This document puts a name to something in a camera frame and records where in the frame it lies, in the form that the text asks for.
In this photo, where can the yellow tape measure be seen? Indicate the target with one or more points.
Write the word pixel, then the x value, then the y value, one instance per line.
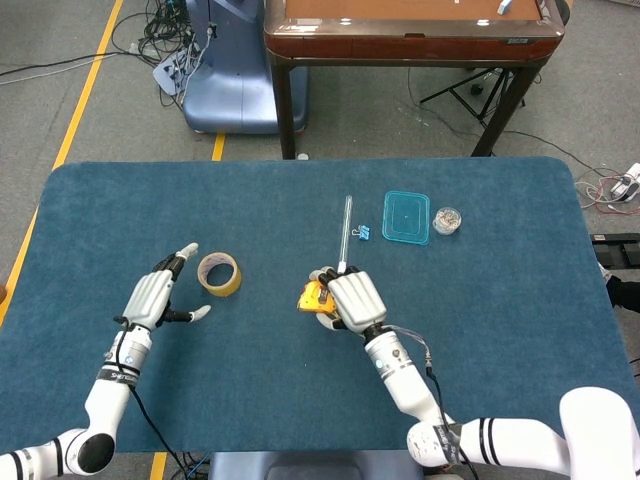
pixel 310 299

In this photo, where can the white power strip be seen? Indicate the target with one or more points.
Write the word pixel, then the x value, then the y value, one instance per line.
pixel 167 75

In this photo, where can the blue binder clip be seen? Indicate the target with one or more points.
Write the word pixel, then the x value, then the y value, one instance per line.
pixel 364 233

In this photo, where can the clear jar of paper clips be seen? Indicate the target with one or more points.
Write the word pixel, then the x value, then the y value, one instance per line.
pixel 447 221

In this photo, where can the black foot pedal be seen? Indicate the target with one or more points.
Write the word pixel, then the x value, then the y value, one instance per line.
pixel 615 250

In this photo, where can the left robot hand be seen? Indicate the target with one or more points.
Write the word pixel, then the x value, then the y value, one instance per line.
pixel 147 297

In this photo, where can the clear tube with white cap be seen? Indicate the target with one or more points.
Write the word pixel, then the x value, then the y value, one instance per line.
pixel 345 235

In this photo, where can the yellow packing tape roll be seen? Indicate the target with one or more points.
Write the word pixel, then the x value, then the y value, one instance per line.
pixel 230 287

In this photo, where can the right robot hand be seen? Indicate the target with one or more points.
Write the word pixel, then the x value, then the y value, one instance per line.
pixel 357 300

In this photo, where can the single blue mahjong tile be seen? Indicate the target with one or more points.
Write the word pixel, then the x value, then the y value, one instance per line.
pixel 505 6

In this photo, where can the teal plastic lid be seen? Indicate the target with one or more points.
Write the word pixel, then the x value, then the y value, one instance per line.
pixel 406 217

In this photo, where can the black fabric item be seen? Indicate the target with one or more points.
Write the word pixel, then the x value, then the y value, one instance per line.
pixel 625 292

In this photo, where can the blue felt table cloth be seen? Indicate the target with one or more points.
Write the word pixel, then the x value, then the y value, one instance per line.
pixel 275 375

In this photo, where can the black tripod stand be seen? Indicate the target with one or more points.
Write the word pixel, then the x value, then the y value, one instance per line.
pixel 452 90

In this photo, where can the white power adapter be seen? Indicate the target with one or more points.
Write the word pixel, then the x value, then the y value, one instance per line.
pixel 625 185

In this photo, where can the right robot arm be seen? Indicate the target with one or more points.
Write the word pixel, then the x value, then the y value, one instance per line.
pixel 405 380

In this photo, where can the blue grey machine base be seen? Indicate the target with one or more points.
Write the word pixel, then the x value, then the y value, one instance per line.
pixel 235 85

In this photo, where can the grey blue robot torso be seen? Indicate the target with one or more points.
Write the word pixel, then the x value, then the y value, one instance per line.
pixel 310 467

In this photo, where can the brown mahjong table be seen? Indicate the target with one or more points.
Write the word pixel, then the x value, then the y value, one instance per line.
pixel 410 45

